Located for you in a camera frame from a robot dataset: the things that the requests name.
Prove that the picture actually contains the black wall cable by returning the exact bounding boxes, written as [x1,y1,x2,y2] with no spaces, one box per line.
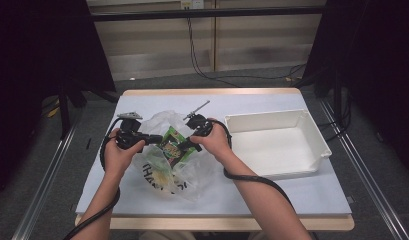
[186,17,308,88]

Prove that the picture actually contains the black horizontal bar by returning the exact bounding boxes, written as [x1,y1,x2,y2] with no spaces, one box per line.
[90,5,326,23]

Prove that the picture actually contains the black floor cables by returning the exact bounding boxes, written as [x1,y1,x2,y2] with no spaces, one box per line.
[316,93,354,142]

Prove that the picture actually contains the white plastic bin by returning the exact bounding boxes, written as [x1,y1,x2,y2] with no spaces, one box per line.
[224,109,333,181]

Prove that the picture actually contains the black metal stand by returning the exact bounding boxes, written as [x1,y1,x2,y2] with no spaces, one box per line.
[291,66,351,128]
[56,79,120,139]

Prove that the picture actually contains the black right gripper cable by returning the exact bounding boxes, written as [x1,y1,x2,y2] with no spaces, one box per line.
[210,119,298,214]

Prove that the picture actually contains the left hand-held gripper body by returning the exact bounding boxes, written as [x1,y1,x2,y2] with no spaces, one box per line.
[115,112,144,150]

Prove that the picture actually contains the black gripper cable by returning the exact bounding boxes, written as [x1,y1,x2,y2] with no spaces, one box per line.
[210,119,298,214]
[62,117,127,240]

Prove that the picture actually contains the person's left hand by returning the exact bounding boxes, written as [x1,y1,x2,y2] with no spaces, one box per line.
[103,128,147,178]

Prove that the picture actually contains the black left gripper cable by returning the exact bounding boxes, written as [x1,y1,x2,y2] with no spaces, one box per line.
[62,117,127,240]

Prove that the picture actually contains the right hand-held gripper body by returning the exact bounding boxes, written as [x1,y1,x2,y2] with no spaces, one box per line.
[182,100,214,138]

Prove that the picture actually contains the pale blue table mat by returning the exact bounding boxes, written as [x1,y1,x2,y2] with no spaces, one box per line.
[75,93,353,218]

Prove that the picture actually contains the dark curtain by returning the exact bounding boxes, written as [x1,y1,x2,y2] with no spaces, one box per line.
[0,0,117,201]
[303,0,409,174]

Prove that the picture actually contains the wooden table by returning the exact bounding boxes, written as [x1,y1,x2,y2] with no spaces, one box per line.
[74,87,356,232]

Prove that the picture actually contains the person's right hand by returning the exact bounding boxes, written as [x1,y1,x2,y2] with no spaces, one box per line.
[190,118,235,165]

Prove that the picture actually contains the yellow floor object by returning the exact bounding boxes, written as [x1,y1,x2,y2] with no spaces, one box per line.
[46,99,61,118]

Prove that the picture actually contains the yellow snack packet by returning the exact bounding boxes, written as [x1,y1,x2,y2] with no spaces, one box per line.
[151,166,175,192]

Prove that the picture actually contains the green snack packet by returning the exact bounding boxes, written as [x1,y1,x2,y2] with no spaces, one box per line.
[157,125,198,168]

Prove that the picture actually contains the white wall outlet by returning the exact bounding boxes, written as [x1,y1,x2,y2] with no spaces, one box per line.
[180,0,205,10]

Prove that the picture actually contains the clear plastic bag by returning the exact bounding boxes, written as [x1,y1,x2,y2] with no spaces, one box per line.
[131,110,226,203]

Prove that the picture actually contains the metal floor rail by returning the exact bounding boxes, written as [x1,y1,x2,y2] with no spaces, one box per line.
[11,109,85,240]
[318,98,409,240]

